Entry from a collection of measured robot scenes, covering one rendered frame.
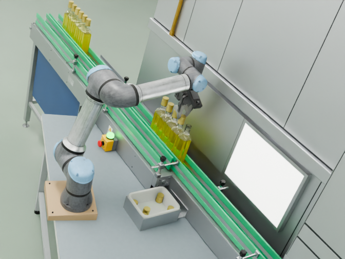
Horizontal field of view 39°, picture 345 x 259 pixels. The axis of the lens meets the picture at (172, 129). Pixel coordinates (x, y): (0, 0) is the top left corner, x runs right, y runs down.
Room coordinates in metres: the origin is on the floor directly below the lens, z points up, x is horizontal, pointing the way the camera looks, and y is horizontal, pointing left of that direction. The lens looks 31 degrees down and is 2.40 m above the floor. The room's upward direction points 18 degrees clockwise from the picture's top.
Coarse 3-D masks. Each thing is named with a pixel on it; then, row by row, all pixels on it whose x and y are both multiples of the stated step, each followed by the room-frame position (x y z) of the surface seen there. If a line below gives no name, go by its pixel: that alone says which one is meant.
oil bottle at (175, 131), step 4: (172, 128) 2.18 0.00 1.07; (176, 128) 2.17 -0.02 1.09; (180, 128) 2.17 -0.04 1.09; (172, 132) 2.17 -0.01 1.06; (176, 132) 2.15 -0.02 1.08; (180, 132) 2.16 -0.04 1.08; (172, 136) 2.16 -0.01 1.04; (176, 136) 2.15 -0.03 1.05; (168, 140) 2.18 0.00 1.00; (172, 140) 2.16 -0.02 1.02; (168, 144) 2.17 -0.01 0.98; (172, 144) 2.15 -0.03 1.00; (172, 148) 2.15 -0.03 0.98
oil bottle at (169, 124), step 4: (168, 120) 2.23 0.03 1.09; (168, 124) 2.21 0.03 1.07; (172, 124) 2.20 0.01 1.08; (176, 124) 2.21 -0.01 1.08; (164, 128) 2.22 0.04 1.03; (168, 128) 2.20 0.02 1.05; (164, 132) 2.22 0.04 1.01; (168, 132) 2.20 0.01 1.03; (164, 136) 2.21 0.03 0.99; (168, 136) 2.19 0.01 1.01; (164, 140) 2.20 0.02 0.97
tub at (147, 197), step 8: (136, 192) 1.88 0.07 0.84; (144, 192) 1.91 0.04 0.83; (152, 192) 1.95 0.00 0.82; (160, 192) 1.98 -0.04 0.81; (168, 192) 1.96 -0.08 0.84; (144, 200) 1.92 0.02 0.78; (152, 200) 1.95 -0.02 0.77; (168, 200) 1.94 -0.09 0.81; (136, 208) 1.78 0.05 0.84; (152, 208) 1.89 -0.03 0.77; (160, 208) 1.91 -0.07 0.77; (176, 208) 1.86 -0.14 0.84; (144, 216) 1.74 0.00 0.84; (152, 216) 1.76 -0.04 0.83
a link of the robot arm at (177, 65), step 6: (174, 60) 2.09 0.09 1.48; (180, 60) 2.11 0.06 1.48; (186, 60) 2.12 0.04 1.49; (192, 60) 2.15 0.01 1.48; (168, 66) 2.11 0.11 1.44; (174, 66) 2.08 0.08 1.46; (180, 66) 2.08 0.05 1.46; (186, 66) 2.07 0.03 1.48; (174, 72) 2.08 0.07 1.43; (180, 72) 2.07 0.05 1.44
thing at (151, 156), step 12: (36, 24) 3.29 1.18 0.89; (48, 36) 3.13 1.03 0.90; (60, 48) 2.98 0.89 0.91; (84, 72) 2.70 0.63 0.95; (108, 108) 2.44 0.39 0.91; (120, 120) 2.34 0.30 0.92; (132, 132) 2.24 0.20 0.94; (144, 144) 2.14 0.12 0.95; (144, 156) 2.12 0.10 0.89; (156, 156) 2.06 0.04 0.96; (156, 168) 2.04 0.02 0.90
